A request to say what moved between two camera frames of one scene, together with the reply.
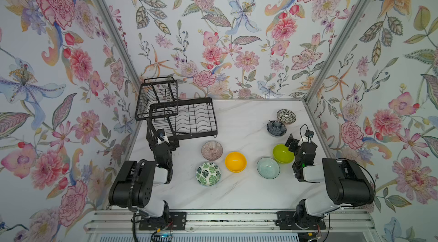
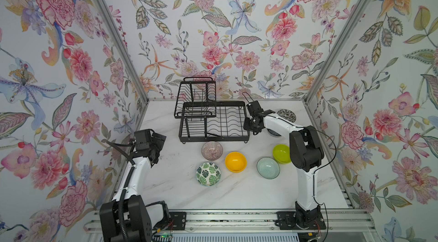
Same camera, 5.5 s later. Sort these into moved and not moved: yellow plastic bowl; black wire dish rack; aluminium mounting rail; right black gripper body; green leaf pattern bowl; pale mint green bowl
Moved: black wire dish rack; right black gripper body
Not moved: green leaf pattern bowl; pale mint green bowl; yellow plastic bowl; aluminium mounting rail
